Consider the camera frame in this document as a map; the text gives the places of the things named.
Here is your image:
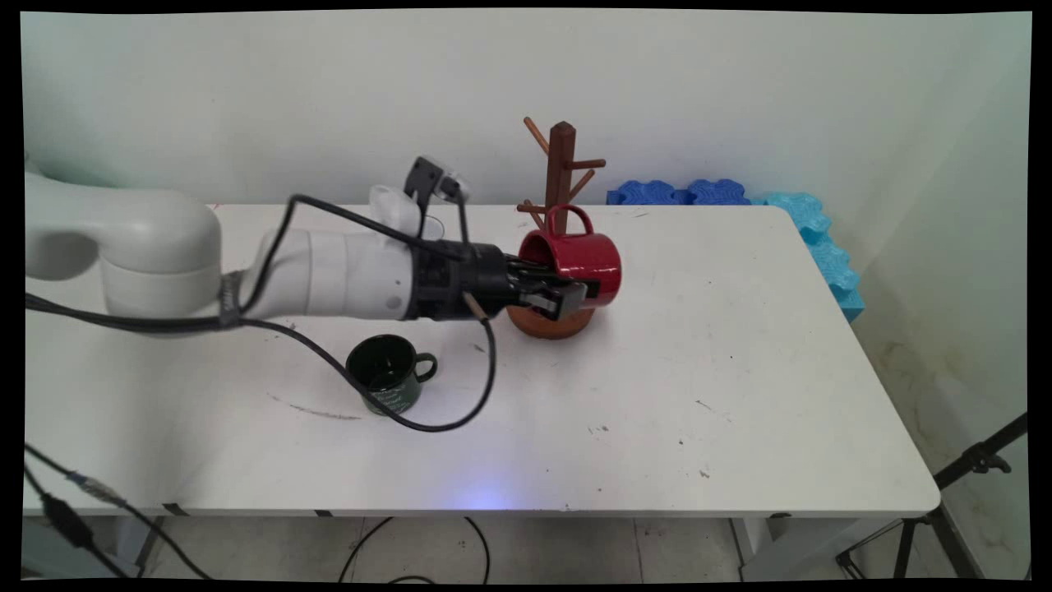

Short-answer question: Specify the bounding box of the black floor cable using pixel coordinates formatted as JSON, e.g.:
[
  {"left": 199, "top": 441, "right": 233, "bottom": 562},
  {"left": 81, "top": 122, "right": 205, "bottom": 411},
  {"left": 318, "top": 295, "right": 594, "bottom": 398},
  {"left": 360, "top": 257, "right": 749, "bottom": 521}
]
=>
[{"left": 339, "top": 516, "right": 491, "bottom": 585}]

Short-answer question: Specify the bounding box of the black hanging usb cable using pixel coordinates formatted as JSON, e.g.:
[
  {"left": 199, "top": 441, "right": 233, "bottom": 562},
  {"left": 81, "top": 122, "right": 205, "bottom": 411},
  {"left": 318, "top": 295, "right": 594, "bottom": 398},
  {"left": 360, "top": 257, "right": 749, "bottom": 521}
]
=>
[{"left": 25, "top": 444, "right": 211, "bottom": 580}]

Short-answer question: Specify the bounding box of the red mug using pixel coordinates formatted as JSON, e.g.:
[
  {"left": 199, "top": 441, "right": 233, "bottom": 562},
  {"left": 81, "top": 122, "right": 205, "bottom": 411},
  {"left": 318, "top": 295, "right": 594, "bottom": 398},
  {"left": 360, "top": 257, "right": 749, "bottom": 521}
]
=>
[{"left": 518, "top": 204, "right": 622, "bottom": 312}]

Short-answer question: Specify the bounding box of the dark blue foam mat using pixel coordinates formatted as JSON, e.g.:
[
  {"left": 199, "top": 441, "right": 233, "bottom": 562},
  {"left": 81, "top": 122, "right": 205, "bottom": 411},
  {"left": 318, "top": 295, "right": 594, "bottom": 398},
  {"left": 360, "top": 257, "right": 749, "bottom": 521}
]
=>
[{"left": 607, "top": 179, "right": 752, "bottom": 206}]

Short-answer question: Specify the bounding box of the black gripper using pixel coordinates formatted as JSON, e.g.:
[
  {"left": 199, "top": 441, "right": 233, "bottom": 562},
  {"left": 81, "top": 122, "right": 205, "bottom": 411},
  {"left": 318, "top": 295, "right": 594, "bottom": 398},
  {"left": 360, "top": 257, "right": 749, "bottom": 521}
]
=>
[{"left": 407, "top": 241, "right": 589, "bottom": 321}]

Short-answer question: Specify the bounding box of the black tripod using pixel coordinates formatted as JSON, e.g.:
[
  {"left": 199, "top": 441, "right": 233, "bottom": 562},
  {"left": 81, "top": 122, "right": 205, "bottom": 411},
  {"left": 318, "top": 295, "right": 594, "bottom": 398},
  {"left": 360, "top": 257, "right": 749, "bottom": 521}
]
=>
[{"left": 837, "top": 414, "right": 1028, "bottom": 580}]

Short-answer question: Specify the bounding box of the light blue foam mat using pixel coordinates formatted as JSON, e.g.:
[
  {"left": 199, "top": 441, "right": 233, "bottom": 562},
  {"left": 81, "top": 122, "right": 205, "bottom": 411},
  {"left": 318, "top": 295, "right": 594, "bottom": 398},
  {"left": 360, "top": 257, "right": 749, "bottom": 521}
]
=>
[{"left": 750, "top": 192, "right": 865, "bottom": 323}]

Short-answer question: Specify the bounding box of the dark green enamel mug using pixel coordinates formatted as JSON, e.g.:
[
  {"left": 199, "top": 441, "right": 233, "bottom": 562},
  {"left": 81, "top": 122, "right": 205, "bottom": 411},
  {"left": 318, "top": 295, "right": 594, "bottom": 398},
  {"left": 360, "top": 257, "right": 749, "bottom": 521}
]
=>
[{"left": 345, "top": 334, "right": 438, "bottom": 418}]

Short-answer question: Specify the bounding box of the white table leg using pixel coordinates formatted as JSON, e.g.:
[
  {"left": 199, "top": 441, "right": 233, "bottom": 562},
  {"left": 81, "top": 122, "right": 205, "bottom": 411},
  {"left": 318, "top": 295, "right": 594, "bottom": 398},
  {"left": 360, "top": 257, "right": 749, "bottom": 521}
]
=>
[
  {"left": 731, "top": 516, "right": 775, "bottom": 568},
  {"left": 115, "top": 516, "right": 165, "bottom": 570}
]

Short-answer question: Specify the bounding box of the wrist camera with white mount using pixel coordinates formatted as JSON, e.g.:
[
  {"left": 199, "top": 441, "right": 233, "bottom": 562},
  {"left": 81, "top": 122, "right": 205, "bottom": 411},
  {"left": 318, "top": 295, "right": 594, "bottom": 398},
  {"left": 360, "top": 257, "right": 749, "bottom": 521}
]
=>
[{"left": 368, "top": 156, "right": 472, "bottom": 241}]

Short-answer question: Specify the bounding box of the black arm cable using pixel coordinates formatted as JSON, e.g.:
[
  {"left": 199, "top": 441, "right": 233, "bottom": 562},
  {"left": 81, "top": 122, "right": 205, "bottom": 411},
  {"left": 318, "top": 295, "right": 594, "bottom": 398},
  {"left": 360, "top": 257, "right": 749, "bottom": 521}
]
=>
[{"left": 25, "top": 195, "right": 499, "bottom": 433}]

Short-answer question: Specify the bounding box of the brown wooden mug tree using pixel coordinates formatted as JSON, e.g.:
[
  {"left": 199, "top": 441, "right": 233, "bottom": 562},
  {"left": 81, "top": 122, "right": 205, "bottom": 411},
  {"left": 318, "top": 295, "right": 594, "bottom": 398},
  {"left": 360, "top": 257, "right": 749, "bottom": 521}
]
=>
[{"left": 507, "top": 118, "right": 607, "bottom": 340}]

